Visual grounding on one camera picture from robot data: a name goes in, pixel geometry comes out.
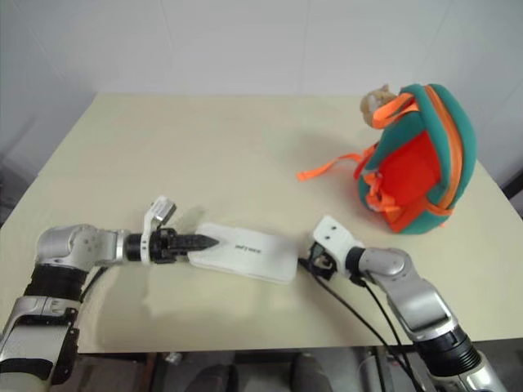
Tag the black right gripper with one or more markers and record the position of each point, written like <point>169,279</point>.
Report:
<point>320,261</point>

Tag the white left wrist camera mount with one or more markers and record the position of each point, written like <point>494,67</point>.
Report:
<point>157,210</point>

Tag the orange and teal backpack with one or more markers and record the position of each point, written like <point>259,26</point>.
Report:
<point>412,179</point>

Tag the small white object under table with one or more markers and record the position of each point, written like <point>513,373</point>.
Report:
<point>173,357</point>

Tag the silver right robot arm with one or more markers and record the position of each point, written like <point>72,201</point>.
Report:
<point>417,298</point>

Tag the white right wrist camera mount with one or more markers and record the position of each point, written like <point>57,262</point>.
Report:
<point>333,235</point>

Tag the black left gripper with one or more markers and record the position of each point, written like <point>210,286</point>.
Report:
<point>163,246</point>

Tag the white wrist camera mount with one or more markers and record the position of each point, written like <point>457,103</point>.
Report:
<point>333,235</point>
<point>157,210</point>

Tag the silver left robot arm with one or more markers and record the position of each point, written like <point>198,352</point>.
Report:
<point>61,245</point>

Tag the white box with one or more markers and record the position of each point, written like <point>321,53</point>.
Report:
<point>253,253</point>

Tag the beige plush toy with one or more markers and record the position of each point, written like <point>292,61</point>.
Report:
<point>375,104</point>

